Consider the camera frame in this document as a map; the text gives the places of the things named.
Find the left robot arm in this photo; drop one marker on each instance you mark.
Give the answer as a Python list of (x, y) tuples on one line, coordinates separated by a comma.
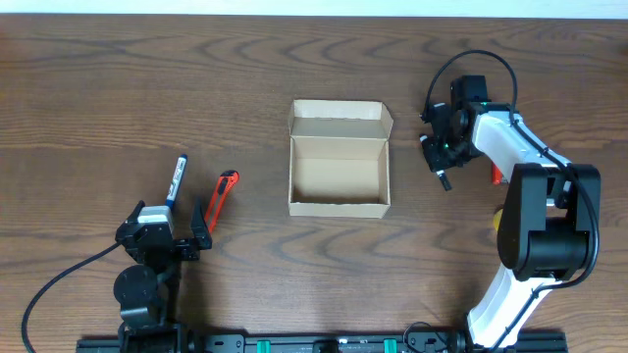
[(148, 291)]

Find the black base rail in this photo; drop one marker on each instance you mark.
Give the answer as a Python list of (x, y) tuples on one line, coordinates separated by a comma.
[(414, 341)]

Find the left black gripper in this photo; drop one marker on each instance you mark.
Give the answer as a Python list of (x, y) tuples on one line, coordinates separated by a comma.
[(179, 245)]

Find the orange utility knife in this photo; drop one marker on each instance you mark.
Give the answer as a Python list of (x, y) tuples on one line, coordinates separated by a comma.
[(225, 183)]

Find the yellow tape roll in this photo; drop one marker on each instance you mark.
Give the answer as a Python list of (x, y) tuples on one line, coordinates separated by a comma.
[(497, 218)]

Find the blue whiteboard marker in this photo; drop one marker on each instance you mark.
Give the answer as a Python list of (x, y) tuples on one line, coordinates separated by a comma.
[(176, 182)]

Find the open cardboard box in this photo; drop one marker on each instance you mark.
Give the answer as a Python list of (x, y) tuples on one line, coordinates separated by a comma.
[(339, 164)]

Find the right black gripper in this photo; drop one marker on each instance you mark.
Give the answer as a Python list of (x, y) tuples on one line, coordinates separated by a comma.
[(435, 160)]

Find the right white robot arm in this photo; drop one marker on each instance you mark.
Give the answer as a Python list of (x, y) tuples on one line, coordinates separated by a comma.
[(548, 235)]

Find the black whiteboard marker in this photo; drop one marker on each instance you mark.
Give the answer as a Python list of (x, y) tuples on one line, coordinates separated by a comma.
[(435, 159)]

